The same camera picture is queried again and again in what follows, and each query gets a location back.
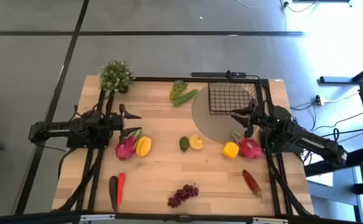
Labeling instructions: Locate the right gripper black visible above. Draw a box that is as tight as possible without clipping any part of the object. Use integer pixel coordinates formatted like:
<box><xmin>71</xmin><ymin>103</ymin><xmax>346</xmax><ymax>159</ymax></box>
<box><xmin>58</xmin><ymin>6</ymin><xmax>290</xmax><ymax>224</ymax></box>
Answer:
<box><xmin>231</xmin><ymin>99</ymin><xmax>275</xmax><ymax>139</ymax></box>

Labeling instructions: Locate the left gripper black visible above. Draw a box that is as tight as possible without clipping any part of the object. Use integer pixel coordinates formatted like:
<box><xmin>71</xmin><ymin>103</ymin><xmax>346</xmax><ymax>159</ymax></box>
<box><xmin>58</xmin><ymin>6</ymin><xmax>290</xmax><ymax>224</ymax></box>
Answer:
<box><xmin>108</xmin><ymin>104</ymin><xmax>143</xmax><ymax>144</ymax></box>

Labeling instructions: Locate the black wire basket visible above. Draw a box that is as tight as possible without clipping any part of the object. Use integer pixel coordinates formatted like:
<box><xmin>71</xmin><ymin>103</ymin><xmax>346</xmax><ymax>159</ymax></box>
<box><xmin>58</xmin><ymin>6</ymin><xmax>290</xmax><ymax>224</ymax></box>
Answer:
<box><xmin>208</xmin><ymin>76</ymin><xmax>261</xmax><ymax>116</ymax></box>

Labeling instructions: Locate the pink dragon fruit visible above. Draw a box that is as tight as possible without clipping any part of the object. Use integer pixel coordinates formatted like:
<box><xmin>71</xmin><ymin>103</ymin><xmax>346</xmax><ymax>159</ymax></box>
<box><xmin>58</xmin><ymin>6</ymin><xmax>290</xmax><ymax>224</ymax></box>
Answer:
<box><xmin>230</xmin><ymin>129</ymin><xmax>264</xmax><ymax>160</ymax></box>
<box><xmin>114</xmin><ymin>129</ymin><xmax>142</xmax><ymax>161</ymax></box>

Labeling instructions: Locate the yellow bell pepper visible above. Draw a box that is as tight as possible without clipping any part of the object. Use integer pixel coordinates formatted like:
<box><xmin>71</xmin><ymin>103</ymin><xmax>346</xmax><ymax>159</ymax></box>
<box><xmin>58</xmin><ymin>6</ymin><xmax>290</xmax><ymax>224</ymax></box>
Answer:
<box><xmin>222</xmin><ymin>141</ymin><xmax>240</xmax><ymax>160</ymax></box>

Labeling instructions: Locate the round yellow fruit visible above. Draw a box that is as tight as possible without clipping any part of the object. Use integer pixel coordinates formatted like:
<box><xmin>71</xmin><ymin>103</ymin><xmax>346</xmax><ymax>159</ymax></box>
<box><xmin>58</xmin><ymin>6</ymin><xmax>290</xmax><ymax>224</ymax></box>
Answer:
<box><xmin>189</xmin><ymin>134</ymin><xmax>204</xmax><ymax>151</ymax></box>

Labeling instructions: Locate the green avocado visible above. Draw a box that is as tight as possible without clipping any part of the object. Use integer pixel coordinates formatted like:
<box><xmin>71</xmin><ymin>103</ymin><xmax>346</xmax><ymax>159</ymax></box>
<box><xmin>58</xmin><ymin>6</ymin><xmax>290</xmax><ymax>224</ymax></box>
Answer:
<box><xmin>179</xmin><ymin>136</ymin><xmax>190</xmax><ymax>153</ymax></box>

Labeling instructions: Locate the green grape bunch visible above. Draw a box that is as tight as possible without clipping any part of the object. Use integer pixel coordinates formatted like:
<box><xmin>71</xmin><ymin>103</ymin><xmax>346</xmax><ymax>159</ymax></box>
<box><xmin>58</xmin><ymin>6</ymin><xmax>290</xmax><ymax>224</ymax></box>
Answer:
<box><xmin>169</xmin><ymin>80</ymin><xmax>188</xmax><ymax>102</ymax></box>

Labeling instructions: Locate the orange carrot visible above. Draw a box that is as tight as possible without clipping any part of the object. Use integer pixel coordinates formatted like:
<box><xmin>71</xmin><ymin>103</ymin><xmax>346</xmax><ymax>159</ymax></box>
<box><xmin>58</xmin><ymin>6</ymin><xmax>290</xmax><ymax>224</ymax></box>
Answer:
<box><xmin>117</xmin><ymin>172</ymin><xmax>126</xmax><ymax>207</ymax></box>

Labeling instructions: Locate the green cucumber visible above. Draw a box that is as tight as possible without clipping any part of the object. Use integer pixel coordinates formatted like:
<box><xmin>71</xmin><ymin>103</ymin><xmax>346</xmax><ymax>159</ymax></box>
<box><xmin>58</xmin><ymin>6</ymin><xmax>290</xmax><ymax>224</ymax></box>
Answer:
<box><xmin>172</xmin><ymin>89</ymin><xmax>199</xmax><ymax>107</ymax></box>

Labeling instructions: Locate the dark red chili pepper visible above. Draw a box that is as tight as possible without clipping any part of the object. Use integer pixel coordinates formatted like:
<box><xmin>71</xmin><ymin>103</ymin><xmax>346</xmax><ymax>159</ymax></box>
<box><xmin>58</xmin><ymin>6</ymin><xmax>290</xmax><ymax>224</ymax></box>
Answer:
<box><xmin>242</xmin><ymin>169</ymin><xmax>262</xmax><ymax>198</ymax></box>

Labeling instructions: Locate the dark purple eggplant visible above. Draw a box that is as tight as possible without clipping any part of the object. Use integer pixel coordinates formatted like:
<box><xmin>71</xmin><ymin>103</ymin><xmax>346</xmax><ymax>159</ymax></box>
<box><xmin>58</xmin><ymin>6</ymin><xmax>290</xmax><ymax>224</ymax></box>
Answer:
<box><xmin>109</xmin><ymin>175</ymin><xmax>119</xmax><ymax>214</ymax></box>

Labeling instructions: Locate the red grape bunch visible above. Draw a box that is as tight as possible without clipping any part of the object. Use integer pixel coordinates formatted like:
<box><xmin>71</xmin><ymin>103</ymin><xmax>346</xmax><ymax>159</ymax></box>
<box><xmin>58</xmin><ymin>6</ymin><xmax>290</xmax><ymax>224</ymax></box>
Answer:
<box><xmin>167</xmin><ymin>183</ymin><xmax>200</xmax><ymax>208</ymax></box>

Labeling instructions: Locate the round grey mat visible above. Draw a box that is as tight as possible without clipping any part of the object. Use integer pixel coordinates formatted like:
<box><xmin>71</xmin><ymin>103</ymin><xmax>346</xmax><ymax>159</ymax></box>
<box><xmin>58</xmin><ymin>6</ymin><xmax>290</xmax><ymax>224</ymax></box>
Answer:
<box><xmin>191</xmin><ymin>84</ymin><xmax>259</xmax><ymax>144</ymax></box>

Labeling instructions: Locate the small potted green plant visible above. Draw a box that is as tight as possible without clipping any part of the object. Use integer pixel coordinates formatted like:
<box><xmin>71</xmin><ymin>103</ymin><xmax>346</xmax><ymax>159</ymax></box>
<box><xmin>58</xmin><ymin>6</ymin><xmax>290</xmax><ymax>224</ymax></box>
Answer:
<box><xmin>99</xmin><ymin>60</ymin><xmax>135</xmax><ymax>94</ymax></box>

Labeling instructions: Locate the black floor stand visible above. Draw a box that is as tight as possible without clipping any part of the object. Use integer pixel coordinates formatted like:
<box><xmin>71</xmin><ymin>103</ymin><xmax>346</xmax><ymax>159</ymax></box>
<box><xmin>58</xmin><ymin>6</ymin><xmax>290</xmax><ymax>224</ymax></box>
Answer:
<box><xmin>317</xmin><ymin>58</ymin><xmax>363</xmax><ymax>85</ymax></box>

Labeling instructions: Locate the black slanted beam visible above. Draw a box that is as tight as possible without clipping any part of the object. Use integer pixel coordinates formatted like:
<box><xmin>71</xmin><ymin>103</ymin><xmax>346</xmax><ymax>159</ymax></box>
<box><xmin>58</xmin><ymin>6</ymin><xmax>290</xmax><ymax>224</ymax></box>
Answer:
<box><xmin>304</xmin><ymin>146</ymin><xmax>363</xmax><ymax>177</ymax></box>

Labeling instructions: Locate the black aluminium table frame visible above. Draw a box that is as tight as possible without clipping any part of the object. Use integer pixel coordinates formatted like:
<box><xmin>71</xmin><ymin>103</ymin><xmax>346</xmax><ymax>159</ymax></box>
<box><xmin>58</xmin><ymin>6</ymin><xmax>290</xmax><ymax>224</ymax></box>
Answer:
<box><xmin>57</xmin><ymin>76</ymin><xmax>315</xmax><ymax>218</ymax></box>

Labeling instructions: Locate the white floor cable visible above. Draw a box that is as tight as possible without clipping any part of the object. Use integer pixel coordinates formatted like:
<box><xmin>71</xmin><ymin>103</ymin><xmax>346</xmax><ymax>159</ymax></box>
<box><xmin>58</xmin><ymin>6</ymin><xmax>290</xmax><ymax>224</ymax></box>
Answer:
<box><xmin>323</xmin><ymin>91</ymin><xmax>361</xmax><ymax>105</ymax></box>

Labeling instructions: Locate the silver metal bracket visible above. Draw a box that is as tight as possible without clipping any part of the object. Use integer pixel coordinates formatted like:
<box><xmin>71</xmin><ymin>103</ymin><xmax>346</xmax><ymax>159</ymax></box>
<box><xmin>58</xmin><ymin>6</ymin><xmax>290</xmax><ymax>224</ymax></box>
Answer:
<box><xmin>252</xmin><ymin>217</ymin><xmax>290</xmax><ymax>224</ymax></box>
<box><xmin>80</xmin><ymin>213</ymin><xmax>116</xmax><ymax>222</ymax></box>

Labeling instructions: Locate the black plugged floor cable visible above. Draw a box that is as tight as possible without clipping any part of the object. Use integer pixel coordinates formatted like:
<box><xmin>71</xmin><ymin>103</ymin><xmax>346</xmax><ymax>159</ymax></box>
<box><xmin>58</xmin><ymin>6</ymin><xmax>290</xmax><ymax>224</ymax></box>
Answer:
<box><xmin>279</xmin><ymin>0</ymin><xmax>319</xmax><ymax>14</ymax></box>

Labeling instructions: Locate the black horizontal rail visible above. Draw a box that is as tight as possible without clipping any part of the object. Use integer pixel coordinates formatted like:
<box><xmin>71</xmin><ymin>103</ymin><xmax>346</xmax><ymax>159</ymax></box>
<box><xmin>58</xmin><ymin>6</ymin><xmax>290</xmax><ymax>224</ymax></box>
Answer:
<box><xmin>0</xmin><ymin>211</ymin><xmax>363</xmax><ymax>224</ymax></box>

